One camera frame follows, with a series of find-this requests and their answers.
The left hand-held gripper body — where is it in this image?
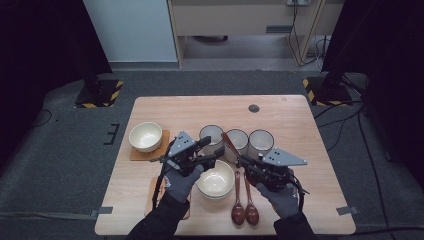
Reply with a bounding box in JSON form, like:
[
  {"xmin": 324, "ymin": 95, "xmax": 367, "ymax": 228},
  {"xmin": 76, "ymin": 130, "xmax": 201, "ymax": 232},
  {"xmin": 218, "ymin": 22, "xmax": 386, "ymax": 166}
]
[{"xmin": 159, "ymin": 130, "xmax": 208, "ymax": 178}]

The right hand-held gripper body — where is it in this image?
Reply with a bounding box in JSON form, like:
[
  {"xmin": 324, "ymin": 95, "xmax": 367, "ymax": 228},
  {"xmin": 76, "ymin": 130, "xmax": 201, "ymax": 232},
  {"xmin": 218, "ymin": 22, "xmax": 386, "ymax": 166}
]
[{"xmin": 248, "ymin": 147, "xmax": 308, "ymax": 193}]

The white ribbed mug black rim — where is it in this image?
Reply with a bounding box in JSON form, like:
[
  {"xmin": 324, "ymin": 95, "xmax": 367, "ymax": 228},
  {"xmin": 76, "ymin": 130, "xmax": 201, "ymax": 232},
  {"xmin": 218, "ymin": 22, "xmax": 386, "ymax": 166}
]
[
  {"xmin": 248, "ymin": 129, "xmax": 275, "ymax": 160},
  {"xmin": 223, "ymin": 128, "xmax": 250, "ymax": 164},
  {"xmin": 198, "ymin": 124, "xmax": 225, "ymax": 156}
]

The brown wooden spoon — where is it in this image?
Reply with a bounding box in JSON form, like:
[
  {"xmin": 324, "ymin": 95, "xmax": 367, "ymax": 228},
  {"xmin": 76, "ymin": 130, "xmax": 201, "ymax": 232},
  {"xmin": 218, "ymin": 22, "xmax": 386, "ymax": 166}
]
[
  {"xmin": 243, "ymin": 172, "xmax": 261, "ymax": 227},
  {"xmin": 230, "ymin": 170, "xmax": 246, "ymax": 226},
  {"xmin": 220, "ymin": 131, "xmax": 242, "ymax": 163}
]

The cream ceramic bowl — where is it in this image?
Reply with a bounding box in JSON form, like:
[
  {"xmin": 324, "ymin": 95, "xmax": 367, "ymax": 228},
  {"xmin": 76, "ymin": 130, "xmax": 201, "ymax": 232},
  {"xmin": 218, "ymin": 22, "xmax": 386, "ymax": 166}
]
[
  {"xmin": 197, "ymin": 187, "xmax": 234, "ymax": 201},
  {"xmin": 128, "ymin": 121, "xmax": 164, "ymax": 154},
  {"xmin": 195, "ymin": 159, "xmax": 236, "ymax": 198}
]

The person's left hand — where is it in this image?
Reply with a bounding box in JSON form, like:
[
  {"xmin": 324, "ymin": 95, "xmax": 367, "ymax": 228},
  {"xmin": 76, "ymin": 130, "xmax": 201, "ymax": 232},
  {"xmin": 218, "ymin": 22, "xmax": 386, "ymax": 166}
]
[{"xmin": 163, "ymin": 164, "xmax": 205, "ymax": 204}]

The person's right hand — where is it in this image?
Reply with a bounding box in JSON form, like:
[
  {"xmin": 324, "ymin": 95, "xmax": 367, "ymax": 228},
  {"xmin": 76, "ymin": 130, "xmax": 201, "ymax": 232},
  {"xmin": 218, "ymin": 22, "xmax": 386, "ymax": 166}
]
[{"xmin": 256, "ymin": 184, "xmax": 301, "ymax": 220}]

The black stand with striped base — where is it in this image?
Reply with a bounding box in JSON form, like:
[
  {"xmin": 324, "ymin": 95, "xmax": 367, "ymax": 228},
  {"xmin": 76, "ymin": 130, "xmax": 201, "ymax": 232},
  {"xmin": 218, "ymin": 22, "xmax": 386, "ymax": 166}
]
[
  {"xmin": 74, "ymin": 66, "xmax": 124, "ymax": 109},
  {"xmin": 302, "ymin": 66, "xmax": 354, "ymax": 107}
]

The grey tape strip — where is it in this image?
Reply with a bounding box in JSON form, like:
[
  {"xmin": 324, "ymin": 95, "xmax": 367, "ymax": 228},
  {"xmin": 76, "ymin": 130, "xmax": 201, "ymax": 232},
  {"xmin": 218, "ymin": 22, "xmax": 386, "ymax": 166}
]
[
  {"xmin": 335, "ymin": 205, "xmax": 360, "ymax": 216},
  {"xmin": 89, "ymin": 206, "xmax": 114, "ymax": 218}
]

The pale blue partition panel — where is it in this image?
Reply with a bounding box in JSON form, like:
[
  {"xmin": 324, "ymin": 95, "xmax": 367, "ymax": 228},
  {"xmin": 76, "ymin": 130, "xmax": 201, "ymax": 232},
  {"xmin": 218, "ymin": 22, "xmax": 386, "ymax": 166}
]
[{"xmin": 82, "ymin": 0, "xmax": 178, "ymax": 63}]

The beige wooden desk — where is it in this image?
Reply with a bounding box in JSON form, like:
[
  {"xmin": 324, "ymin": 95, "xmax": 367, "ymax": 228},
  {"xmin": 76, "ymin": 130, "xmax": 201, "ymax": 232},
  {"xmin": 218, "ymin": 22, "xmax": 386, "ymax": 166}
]
[{"xmin": 166, "ymin": 0, "xmax": 346, "ymax": 68}]

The black curtain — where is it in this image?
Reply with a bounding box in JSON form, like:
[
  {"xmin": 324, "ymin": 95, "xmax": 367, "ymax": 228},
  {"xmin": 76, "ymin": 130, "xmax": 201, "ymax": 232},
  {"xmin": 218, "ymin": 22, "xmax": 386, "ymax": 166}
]
[
  {"xmin": 0, "ymin": 0, "xmax": 113, "ymax": 168},
  {"xmin": 321, "ymin": 0, "xmax": 424, "ymax": 188}
]

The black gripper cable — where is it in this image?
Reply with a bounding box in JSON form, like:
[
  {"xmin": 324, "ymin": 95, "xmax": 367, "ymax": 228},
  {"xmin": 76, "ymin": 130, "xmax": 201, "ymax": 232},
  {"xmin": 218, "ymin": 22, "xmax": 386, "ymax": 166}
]
[
  {"xmin": 289, "ymin": 173, "xmax": 310, "ymax": 213},
  {"xmin": 151, "ymin": 141, "xmax": 176, "ymax": 212}
]

